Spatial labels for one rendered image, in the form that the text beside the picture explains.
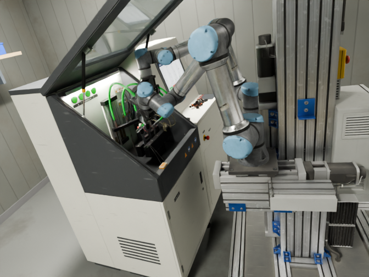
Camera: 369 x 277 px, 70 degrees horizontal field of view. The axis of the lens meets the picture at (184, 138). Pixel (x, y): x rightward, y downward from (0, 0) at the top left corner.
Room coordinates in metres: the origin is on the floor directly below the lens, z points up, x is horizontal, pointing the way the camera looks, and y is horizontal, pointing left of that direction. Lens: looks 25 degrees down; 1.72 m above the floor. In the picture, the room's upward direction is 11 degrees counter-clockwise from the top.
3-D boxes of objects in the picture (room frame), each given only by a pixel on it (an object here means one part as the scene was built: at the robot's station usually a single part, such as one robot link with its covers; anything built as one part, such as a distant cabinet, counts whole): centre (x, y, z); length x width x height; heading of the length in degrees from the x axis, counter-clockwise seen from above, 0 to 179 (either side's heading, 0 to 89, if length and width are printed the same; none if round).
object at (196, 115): (2.20, -0.17, 0.96); 0.70 x 0.22 x 0.03; 154
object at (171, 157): (1.54, 0.06, 0.87); 0.62 x 0.04 x 0.16; 154
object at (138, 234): (1.65, 0.30, 0.39); 0.70 x 0.58 x 0.79; 154
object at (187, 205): (1.53, 0.04, 0.44); 0.65 x 0.02 x 0.68; 154
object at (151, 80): (1.56, 0.14, 1.38); 0.09 x 0.08 x 0.12; 64
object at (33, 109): (2.16, 0.53, 0.75); 1.40 x 0.28 x 1.50; 154
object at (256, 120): (1.09, -0.31, 1.20); 0.13 x 0.12 x 0.14; 145
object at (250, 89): (1.58, -0.46, 1.20); 0.13 x 0.12 x 0.14; 13
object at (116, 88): (1.97, 0.40, 1.20); 0.13 x 0.03 x 0.31; 154
